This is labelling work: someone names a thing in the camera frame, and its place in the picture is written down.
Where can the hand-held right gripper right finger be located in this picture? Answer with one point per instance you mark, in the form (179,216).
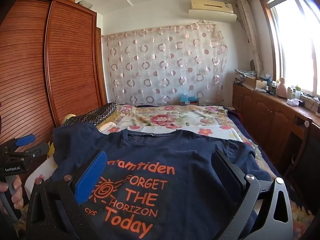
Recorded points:
(226,171)

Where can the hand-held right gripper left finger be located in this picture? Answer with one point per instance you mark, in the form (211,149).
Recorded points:
(90,177)

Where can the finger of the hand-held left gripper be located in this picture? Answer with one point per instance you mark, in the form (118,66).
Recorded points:
(25,140)
(35,152)

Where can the navy printed t-shirt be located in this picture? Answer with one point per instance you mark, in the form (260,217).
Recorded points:
(175,150)

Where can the person's left hand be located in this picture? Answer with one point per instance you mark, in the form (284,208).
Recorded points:
(17,192)

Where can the white flower-print sheet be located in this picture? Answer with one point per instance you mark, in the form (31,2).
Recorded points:
(212,131)

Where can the cream folded cloth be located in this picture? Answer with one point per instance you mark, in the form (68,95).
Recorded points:
(107,126)

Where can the wooden cabinet counter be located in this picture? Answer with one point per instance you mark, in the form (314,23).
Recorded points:
(262,115)

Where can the floral blanket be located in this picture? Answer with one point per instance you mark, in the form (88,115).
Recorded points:
(162,117)

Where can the blue tissue box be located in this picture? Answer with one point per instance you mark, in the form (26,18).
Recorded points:
(186,98)

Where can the wooden slatted wardrobe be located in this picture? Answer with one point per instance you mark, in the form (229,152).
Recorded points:
(70,67)

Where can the cardboard box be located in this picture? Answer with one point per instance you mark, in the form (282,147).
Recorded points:
(251,82)

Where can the white tissue pack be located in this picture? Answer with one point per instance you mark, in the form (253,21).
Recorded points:
(293,102)

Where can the pink thermos jug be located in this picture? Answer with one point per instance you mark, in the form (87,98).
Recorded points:
(281,88)

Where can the stack of folded cloths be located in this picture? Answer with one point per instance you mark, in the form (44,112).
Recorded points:
(245,73)

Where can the white bottle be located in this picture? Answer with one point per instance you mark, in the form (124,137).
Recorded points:
(290,93)

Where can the green-capped bottle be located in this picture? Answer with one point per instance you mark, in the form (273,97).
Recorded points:
(297,92)

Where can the small grey fan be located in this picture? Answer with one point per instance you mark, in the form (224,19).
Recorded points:
(253,65)

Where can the circle-patterned sheer curtain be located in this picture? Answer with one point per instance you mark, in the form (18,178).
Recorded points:
(162,62)

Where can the cream window curtain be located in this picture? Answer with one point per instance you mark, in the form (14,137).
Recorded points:
(250,30)

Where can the wooden-framed window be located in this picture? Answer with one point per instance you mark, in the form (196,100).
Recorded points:
(292,42)

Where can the white box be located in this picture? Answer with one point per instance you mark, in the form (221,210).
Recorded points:
(85,3)

